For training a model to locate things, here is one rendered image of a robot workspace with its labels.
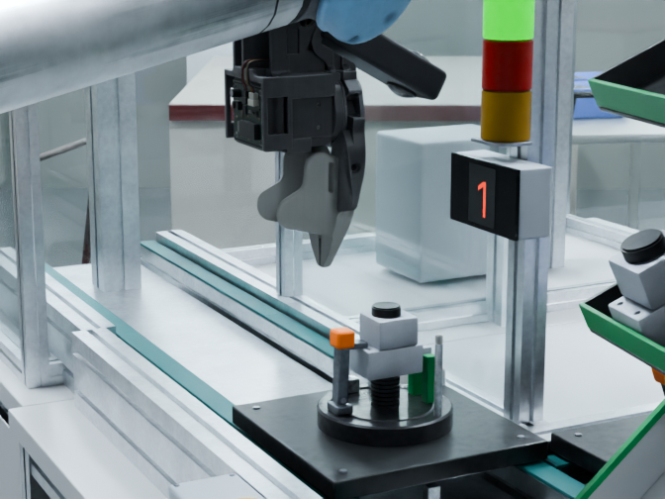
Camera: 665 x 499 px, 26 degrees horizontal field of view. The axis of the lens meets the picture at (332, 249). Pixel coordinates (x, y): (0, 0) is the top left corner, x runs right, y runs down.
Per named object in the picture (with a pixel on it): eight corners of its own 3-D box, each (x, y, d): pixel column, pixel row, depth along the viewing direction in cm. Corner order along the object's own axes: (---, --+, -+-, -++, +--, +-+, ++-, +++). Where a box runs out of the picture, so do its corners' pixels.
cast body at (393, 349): (368, 381, 144) (368, 314, 142) (347, 369, 148) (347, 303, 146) (440, 369, 147) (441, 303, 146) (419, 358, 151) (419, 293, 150)
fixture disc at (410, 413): (356, 455, 139) (356, 436, 139) (294, 412, 151) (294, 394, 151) (479, 433, 145) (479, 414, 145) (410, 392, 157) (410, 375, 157)
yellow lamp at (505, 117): (498, 144, 141) (499, 93, 140) (470, 137, 145) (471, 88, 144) (540, 140, 143) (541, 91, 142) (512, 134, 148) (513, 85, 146)
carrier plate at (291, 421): (333, 503, 133) (333, 480, 133) (232, 423, 154) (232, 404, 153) (548, 459, 144) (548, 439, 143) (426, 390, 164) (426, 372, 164)
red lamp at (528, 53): (499, 92, 140) (501, 42, 139) (471, 87, 144) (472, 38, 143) (541, 90, 142) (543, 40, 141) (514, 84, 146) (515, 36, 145)
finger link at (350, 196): (316, 204, 109) (315, 89, 107) (336, 202, 110) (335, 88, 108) (343, 215, 105) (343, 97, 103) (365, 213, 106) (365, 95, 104)
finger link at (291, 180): (250, 263, 111) (248, 145, 109) (320, 255, 113) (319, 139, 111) (267, 272, 108) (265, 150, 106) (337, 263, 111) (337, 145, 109)
